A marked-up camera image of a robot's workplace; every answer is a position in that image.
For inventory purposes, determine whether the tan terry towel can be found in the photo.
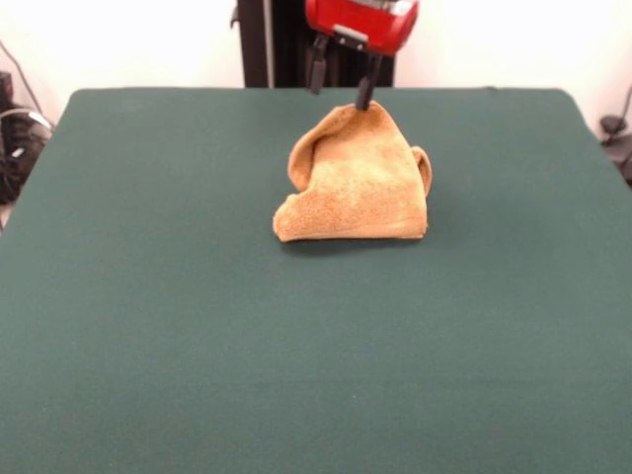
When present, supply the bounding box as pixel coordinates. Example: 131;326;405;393
271;102;435;244

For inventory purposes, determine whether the black floor object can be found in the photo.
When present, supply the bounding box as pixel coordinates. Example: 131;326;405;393
599;114;632;187

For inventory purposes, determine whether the black equipment pile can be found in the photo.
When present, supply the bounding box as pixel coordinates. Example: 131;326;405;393
0;71;55;206

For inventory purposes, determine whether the dark green tablecloth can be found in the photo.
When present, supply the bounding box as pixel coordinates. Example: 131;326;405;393
0;86;632;474

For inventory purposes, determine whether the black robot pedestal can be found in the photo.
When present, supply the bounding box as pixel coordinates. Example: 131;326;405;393
234;0;396;90

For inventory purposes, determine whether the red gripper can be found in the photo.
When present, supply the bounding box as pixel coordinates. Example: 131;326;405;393
304;0;421;111

